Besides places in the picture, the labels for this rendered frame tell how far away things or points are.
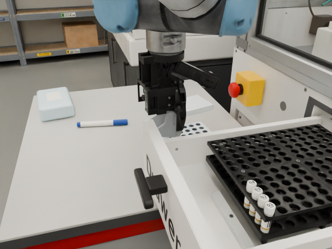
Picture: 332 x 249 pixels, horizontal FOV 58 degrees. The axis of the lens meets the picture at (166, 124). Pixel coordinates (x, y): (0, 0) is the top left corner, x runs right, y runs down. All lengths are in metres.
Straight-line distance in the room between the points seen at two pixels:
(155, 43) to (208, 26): 0.18
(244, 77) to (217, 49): 0.51
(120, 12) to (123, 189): 0.35
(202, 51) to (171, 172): 0.90
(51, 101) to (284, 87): 0.63
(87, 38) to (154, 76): 3.60
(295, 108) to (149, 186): 0.40
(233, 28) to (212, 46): 0.86
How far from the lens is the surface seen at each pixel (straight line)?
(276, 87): 0.74
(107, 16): 0.45
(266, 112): 0.78
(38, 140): 0.83
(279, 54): 0.72
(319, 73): 0.63
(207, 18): 0.37
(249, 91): 0.76
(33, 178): 0.70
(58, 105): 0.90
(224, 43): 1.27
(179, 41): 0.56
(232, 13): 0.38
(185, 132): 0.72
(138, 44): 1.15
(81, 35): 4.14
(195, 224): 0.33
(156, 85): 0.58
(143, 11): 0.43
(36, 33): 4.54
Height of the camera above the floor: 1.17
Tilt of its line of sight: 29 degrees down
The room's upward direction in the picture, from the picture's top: straight up
